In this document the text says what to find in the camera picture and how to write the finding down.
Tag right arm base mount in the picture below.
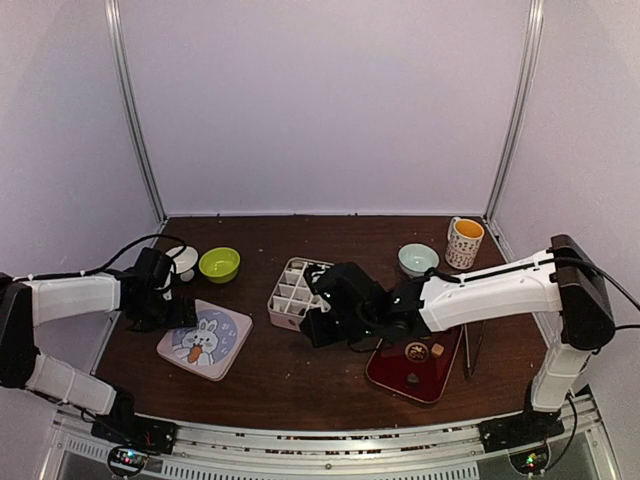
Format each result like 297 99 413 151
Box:
478 412 565 476

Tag pink compartment tin box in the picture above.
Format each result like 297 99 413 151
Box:
267 257 332 332

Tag pale blue ceramic bowl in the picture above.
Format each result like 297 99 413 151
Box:
397 243 440 278

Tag black white small bowl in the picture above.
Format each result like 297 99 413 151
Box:
165 245 199 283

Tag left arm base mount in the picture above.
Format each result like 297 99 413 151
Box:
91 415 178 479

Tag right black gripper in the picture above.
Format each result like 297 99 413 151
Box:
301 307 376 348

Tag metal tongs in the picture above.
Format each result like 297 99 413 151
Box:
464 321 486 380

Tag dark red chocolate tray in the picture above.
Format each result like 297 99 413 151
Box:
365 327 463 404

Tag floral mug orange inside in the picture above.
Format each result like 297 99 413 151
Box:
445 217 485 270

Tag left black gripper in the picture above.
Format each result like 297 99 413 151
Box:
132 291 197 332

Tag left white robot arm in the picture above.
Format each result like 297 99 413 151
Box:
1 247 197 444

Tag bunny picture tin lid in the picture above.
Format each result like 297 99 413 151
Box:
156 300 253 382

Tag lime green bowl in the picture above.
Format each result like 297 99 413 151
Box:
198 247 241 284

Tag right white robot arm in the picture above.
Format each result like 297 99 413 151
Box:
300 235 616 442

